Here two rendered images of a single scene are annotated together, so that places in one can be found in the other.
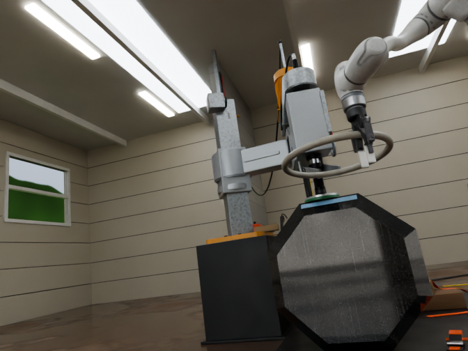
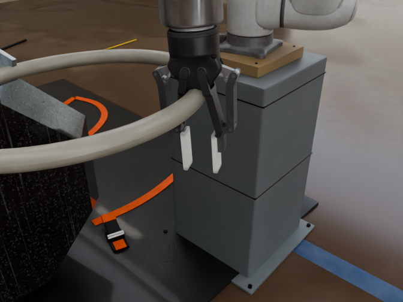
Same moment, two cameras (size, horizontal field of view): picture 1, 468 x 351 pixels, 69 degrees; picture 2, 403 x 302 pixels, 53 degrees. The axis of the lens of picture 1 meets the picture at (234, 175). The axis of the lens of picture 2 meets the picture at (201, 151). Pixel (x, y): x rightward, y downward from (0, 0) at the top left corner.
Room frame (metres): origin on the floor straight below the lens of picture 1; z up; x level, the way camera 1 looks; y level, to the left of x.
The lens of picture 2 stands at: (1.01, 0.00, 1.24)
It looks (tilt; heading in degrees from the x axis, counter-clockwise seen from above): 31 degrees down; 296
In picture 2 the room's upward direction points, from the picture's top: straight up
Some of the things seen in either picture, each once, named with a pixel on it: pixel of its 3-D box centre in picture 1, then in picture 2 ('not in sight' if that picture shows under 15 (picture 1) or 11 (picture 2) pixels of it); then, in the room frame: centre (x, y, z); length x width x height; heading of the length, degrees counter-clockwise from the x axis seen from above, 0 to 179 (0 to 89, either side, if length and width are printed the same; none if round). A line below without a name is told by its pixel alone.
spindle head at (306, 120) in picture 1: (306, 131); not in sight; (2.22, -0.54, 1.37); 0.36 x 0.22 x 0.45; 174
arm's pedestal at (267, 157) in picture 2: not in sight; (242, 155); (1.46, -1.28, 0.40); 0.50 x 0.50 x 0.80; 75
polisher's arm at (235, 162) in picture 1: (251, 161); not in sight; (2.96, -0.17, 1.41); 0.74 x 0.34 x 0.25; 68
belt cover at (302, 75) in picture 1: (297, 108); not in sight; (2.49, -0.56, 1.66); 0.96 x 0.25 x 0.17; 174
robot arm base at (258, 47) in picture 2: not in sight; (244, 38); (1.48, -1.28, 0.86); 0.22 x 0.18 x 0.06; 176
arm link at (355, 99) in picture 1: (354, 104); (191, 5); (1.28, -0.51, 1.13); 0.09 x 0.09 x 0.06
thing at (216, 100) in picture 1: (216, 102); not in sight; (2.90, 0.07, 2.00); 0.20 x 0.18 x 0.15; 72
